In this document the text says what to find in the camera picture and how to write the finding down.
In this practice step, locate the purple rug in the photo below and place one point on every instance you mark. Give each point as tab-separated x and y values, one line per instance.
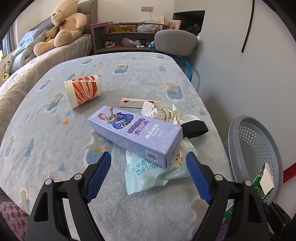
11	220

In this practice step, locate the small green plush toy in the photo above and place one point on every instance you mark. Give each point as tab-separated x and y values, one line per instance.
8	67

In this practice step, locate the pink plastic box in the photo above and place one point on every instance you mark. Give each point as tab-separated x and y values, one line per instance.
99	23

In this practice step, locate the black wall strip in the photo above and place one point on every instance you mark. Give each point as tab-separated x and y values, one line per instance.
248	27

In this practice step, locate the purple cartoon print box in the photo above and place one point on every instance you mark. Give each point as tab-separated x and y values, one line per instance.
129	129

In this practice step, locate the blue printed quilt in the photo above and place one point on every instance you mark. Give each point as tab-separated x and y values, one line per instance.
25	46

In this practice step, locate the white plastic bag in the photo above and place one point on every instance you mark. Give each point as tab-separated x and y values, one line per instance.
145	27

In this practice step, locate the pink plastic bag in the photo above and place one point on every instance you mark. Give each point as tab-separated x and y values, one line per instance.
129	41

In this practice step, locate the small cup on shelf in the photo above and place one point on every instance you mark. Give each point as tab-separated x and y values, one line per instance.
108	43

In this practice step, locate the tan teddy bear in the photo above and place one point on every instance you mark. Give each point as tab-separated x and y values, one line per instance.
67	25

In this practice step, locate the bed with beige cover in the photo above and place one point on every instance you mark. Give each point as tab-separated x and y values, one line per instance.
23	76

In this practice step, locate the pink printed card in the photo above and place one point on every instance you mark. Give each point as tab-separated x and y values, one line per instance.
175	24

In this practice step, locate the red hoop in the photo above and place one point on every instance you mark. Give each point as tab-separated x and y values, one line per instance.
289	173

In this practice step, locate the grey chair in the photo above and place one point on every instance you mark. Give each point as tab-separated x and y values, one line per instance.
175	41

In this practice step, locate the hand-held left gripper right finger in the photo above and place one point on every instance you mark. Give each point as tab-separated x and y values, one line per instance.
197	176

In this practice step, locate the gold foil package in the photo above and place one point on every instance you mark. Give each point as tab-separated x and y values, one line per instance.
122	28

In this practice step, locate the green and white milk carton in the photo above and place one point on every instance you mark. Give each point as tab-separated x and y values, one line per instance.
263	183

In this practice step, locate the white paper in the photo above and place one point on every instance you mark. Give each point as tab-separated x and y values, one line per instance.
159	113

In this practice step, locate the white box with red hearts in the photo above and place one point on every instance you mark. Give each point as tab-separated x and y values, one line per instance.
131	102

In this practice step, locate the pink book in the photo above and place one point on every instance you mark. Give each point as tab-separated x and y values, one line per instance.
163	20

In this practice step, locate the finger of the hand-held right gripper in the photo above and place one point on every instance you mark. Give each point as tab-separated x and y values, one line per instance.
277	217

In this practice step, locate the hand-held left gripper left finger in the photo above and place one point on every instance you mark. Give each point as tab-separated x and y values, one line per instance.
98	178

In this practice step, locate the light blue wipes packet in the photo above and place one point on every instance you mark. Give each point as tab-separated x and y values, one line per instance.
148	176

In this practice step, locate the white plastic lid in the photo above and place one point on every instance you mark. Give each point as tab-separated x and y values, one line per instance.
189	118

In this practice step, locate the grey perforated plastic basket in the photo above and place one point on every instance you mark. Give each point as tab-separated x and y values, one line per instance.
245	143

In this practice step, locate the red striped paper cup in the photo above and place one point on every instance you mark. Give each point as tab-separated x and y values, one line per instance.
84	90

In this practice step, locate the wall socket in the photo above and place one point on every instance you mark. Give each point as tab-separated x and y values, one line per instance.
147	8

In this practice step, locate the grey shelf unit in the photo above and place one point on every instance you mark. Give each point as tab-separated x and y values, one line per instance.
115	34

